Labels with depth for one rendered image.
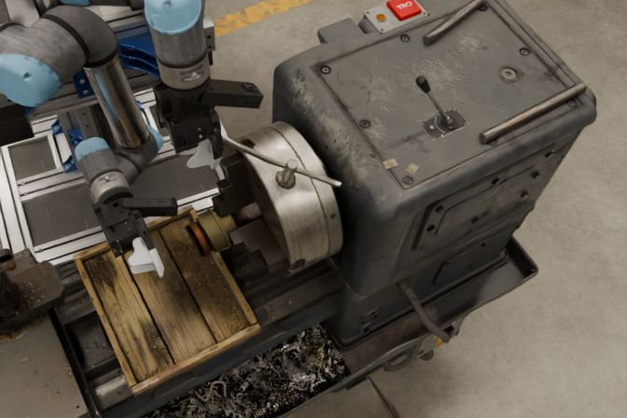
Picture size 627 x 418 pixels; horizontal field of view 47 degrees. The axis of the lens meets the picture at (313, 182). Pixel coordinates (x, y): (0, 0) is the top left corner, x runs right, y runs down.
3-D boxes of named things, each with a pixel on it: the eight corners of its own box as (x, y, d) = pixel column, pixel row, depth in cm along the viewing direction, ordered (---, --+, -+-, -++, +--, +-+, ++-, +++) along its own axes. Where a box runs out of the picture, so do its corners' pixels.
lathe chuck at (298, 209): (251, 157, 173) (270, 103, 144) (311, 272, 167) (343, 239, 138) (217, 172, 170) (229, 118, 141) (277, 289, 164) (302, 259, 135)
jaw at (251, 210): (269, 215, 157) (256, 217, 168) (259, 195, 157) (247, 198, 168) (223, 236, 153) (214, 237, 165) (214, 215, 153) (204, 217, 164)
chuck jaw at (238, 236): (275, 210, 150) (303, 255, 145) (274, 221, 154) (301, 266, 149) (228, 231, 147) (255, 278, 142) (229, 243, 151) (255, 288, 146)
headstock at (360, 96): (445, 75, 206) (480, -32, 173) (551, 200, 185) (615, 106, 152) (262, 152, 187) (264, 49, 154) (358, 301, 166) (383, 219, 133)
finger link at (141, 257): (139, 286, 142) (121, 249, 146) (167, 273, 144) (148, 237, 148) (136, 280, 139) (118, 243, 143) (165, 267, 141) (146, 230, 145)
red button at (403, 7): (406, -1, 167) (408, -7, 165) (421, 16, 164) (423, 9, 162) (384, 7, 165) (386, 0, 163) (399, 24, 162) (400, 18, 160)
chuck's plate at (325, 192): (264, 151, 174) (285, 96, 145) (324, 266, 168) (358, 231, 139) (251, 157, 173) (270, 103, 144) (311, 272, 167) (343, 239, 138)
